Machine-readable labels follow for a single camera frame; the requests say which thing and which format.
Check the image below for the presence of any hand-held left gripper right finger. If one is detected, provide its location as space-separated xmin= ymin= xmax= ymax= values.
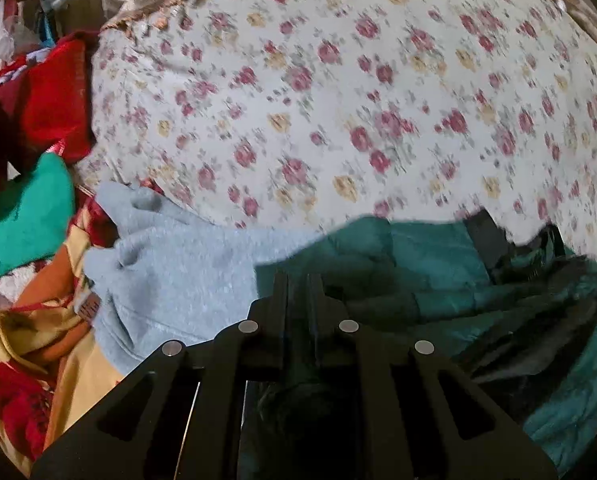
xmin=298 ymin=272 xmax=559 ymax=480

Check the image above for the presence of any red orange flowered blanket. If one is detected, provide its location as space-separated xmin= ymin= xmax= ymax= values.
xmin=0 ymin=180 xmax=169 ymax=476

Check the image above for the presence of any grey sweatshirt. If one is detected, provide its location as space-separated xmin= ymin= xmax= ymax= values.
xmin=83 ymin=182 xmax=329 ymax=378

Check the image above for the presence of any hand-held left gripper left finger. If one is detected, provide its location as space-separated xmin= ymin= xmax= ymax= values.
xmin=31 ymin=271 xmax=292 ymax=480

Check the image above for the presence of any green puffer jacket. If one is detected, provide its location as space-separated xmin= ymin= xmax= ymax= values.
xmin=238 ymin=212 xmax=597 ymax=480

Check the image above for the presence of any teal cloth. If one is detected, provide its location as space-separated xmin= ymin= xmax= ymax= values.
xmin=0 ymin=152 xmax=76 ymax=281

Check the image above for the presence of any red cloth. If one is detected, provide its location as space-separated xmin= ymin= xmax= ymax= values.
xmin=0 ymin=30 xmax=96 ymax=201

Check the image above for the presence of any floral white bed sheet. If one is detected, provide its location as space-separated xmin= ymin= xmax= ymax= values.
xmin=76 ymin=0 xmax=597 ymax=281

